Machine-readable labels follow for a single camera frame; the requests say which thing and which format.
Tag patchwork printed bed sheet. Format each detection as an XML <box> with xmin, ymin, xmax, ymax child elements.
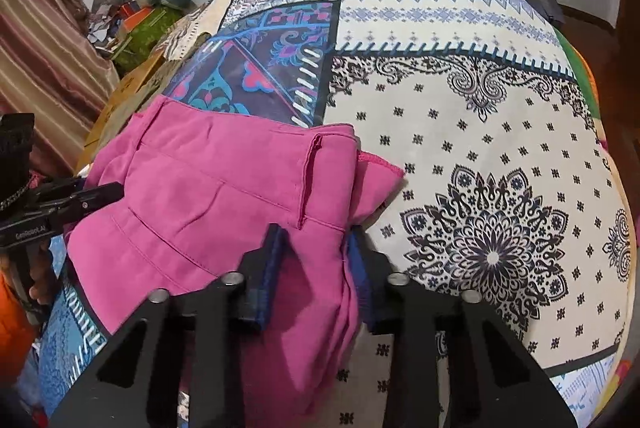
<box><xmin>37</xmin><ymin>0</ymin><xmax>636</xmax><ymax>428</ymax></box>

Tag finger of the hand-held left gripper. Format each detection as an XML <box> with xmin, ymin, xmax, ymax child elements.
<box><xmin>30</xmin><ymin>178</ymin><xmax>125</xmax><ymax>221</ymax></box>

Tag pile of papers and boxes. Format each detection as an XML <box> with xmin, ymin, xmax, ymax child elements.
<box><xmin>87</xmin><ymin>0</ymin><xmax>156</xmax><ymax>59</ymax></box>

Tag pink pants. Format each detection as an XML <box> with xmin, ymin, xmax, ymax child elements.
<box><xmin>65</xmin><ymin>96</ymin><xmax>406</xmax><ymax>416</ymax></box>

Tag striped blanket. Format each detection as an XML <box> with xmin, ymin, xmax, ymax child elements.
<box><xmin>162</xmin><ymin>1</ymin><xmax>223</xmax><ymax>62</ymax></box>

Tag person's left hand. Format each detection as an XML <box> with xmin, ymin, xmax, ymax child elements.
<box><xmin>29</xmin><ymin>248</ymin><xmax>55</xmax><ymax>306</ymax></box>

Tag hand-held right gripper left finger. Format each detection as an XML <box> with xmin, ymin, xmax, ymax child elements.
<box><xmin>50</xmin><ymin>223</ymin><xmax>291</xmax><ymax>428</ymax></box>

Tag brown striped curtain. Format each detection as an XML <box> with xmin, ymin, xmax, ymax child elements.
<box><xmin>0</xmin><ymin>0</ymin><xmax>121</xmax><ymax>174</ymax></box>

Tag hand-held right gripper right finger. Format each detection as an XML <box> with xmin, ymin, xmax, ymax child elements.
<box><xmin>345</xmin><ymin>228</ymin><xmax>581</xmax><ymax>428</ymax></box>

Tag green and orange cloth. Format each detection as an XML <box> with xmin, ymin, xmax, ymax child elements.
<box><xmin>552</xmin><ymin>28</ymin><xmax>608</xmax><ymax>149</ymax></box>

